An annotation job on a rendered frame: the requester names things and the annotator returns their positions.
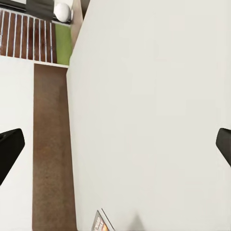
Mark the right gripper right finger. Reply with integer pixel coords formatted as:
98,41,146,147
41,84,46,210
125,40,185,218
216,128,231,167

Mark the hardback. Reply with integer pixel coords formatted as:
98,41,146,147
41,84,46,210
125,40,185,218
91,209,115,231

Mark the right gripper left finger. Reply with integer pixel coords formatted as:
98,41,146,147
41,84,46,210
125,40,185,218
0,128,25,186

